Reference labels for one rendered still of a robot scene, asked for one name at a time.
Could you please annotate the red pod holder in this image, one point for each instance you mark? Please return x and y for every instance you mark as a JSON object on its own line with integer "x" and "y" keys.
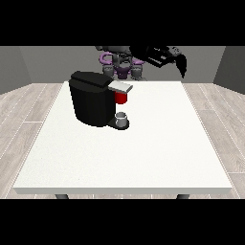
{"x": 120, "y": 97}

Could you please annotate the small grey cup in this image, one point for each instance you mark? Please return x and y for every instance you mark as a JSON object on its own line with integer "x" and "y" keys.
{"x": 121, "y": 119}

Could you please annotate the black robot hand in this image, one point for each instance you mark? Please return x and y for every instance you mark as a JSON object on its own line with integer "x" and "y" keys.
{"x": 180, "y": 61}

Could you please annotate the black coffee machine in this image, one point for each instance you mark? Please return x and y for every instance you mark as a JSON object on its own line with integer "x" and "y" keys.
{"x": 91, "y": 102}

